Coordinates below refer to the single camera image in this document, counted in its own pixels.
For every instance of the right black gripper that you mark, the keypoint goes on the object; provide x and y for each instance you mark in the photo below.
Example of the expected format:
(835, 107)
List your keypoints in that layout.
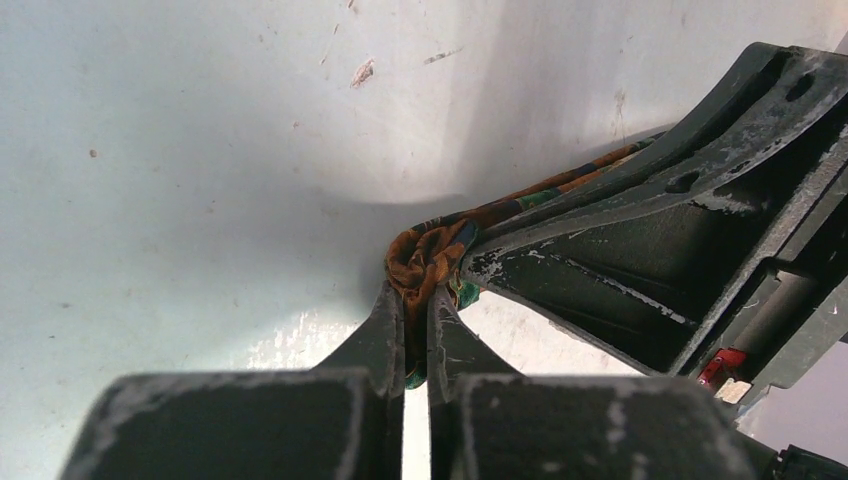
(711, 252)

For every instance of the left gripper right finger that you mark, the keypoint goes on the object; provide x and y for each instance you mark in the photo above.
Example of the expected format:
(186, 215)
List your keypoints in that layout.
(489, 421)

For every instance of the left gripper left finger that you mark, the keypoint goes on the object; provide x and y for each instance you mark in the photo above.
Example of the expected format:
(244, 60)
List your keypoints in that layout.
(341, 419)

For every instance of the green orange patterned tie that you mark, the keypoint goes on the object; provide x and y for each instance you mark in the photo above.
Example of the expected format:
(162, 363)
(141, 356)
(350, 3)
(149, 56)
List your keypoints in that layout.
(429, 254)

